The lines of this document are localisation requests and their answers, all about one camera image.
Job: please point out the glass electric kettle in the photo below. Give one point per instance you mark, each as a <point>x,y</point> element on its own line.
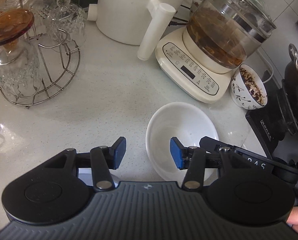
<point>188,62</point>

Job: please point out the white electric cooker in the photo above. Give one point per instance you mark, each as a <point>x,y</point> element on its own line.
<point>119,12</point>

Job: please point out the black gas stove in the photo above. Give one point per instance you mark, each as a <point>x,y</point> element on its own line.
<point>263,130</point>

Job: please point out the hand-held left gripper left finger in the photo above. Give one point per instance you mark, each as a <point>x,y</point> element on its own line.
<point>120,152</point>

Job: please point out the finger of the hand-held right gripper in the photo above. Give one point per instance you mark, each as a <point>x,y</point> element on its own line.
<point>210,143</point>

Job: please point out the amber base stemmed glass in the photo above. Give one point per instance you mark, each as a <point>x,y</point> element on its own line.
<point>11,27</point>

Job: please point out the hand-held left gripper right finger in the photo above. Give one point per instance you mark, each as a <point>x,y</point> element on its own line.
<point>176,152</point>

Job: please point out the floral bowl with grains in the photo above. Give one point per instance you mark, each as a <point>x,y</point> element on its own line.
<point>238,92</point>

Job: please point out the white ceramic bowl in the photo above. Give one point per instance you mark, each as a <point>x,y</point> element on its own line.
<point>181,120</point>

